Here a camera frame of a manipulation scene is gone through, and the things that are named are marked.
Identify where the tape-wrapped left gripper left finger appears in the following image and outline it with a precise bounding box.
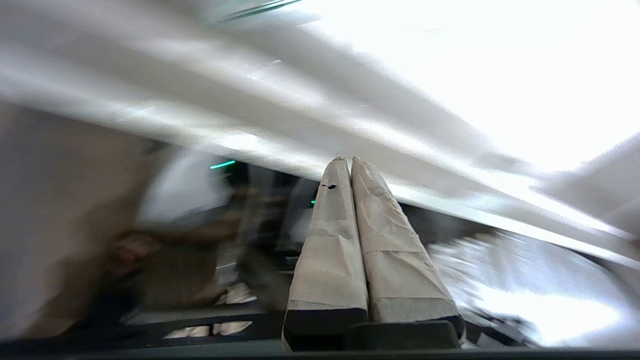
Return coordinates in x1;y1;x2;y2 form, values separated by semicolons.
282;156;369;351

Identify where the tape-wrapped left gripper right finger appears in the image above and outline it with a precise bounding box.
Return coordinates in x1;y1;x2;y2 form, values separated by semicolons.
351;156;466;346

